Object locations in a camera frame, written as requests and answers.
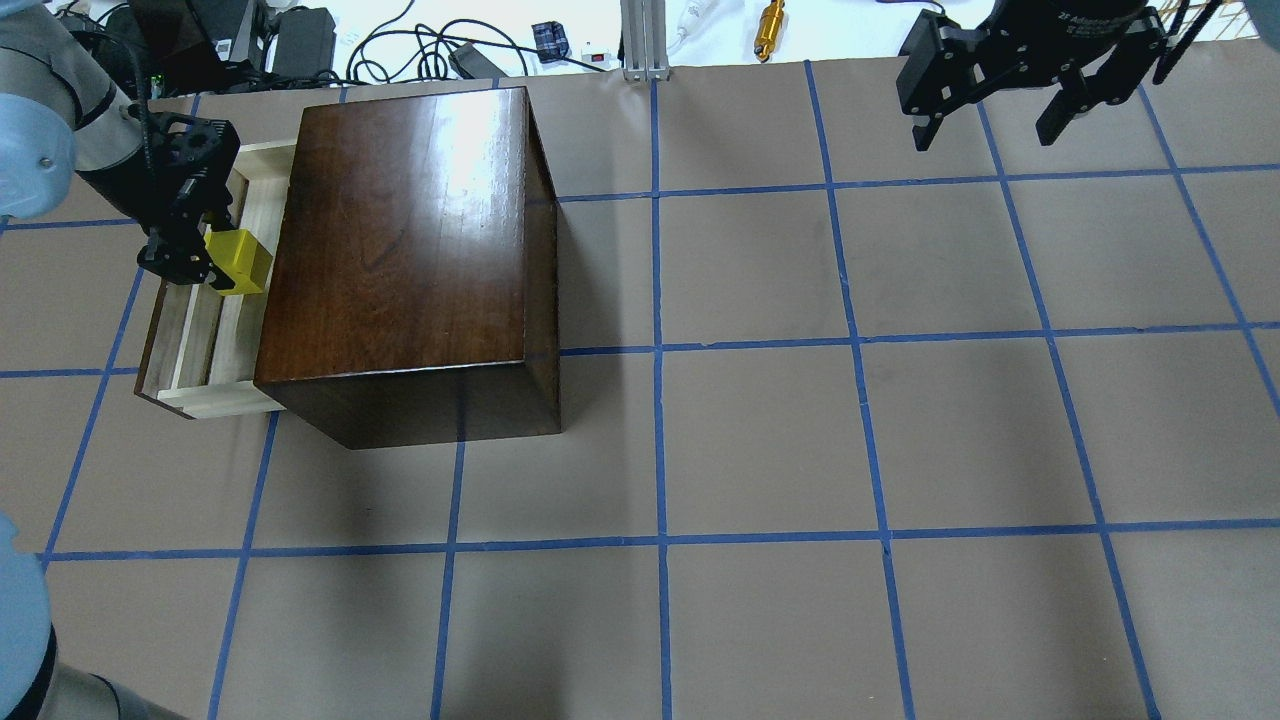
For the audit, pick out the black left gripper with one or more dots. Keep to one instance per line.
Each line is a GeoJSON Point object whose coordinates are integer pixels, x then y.
{"type": "Point", "coordinates": [183, 205]}

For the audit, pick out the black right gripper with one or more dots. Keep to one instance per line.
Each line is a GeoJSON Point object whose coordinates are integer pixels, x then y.
{"type": "Point", "coordinates": [1075, 35]}

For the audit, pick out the yellow block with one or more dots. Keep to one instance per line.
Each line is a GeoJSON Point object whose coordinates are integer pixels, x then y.
{"type": "Point", "coordinates": [242, 264]}

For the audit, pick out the light wood drawer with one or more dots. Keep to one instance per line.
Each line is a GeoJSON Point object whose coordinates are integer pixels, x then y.
{"type": "Point", "coordinates": [200, 352]}

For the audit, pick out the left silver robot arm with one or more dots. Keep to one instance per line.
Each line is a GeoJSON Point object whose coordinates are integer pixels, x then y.
{"type": "Point", "coordinates": [65, 117]}

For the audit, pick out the dark wooden drawer cabinet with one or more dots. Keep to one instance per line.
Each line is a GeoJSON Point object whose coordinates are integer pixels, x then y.
{"type": "Point", "coordinates": [413, 295]}

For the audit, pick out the black power adapter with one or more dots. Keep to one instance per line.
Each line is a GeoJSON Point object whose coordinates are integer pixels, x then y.
{"type": "Point", "coordinates": [304, 42]}

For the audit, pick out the brass cylindrical tool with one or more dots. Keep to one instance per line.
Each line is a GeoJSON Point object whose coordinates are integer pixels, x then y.
{"type": "Point", "coordinates": [768, 31]}

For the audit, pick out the small black blue box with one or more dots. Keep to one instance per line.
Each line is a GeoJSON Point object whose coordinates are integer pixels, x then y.
{"type": "Point", "coordinates": [550, 42]}

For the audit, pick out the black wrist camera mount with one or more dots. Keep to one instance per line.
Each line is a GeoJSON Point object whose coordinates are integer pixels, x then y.
{"type": "Point", "coordinates": [181, 140]}

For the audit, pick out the aluminium frame post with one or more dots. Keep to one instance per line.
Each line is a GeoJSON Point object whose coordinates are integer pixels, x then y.
{"type": "Point", "coordinates": [644, 56]}

